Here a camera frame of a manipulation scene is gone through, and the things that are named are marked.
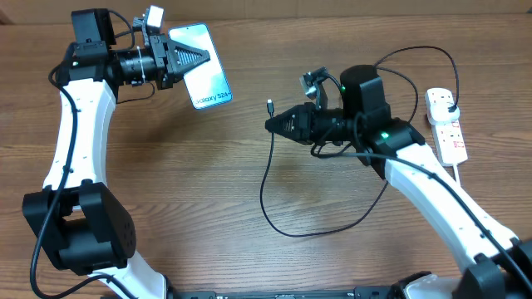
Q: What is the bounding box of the black charger cable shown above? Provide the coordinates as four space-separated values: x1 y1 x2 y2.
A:
259 45 461 238

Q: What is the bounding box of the white charger plug adapter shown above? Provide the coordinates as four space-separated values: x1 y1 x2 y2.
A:
427 102 461 125

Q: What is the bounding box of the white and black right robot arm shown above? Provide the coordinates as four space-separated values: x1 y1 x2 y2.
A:
265 65 531 298

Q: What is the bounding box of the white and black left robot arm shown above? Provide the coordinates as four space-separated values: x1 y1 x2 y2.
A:
22 6 210 298

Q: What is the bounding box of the white power strip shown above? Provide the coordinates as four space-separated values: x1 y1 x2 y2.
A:
425 87 468 166

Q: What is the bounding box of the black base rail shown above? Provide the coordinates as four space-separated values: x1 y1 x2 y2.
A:
168 286 391 299

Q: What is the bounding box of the black smartphone with blue screen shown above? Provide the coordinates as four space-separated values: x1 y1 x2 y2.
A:
169 23 233 110

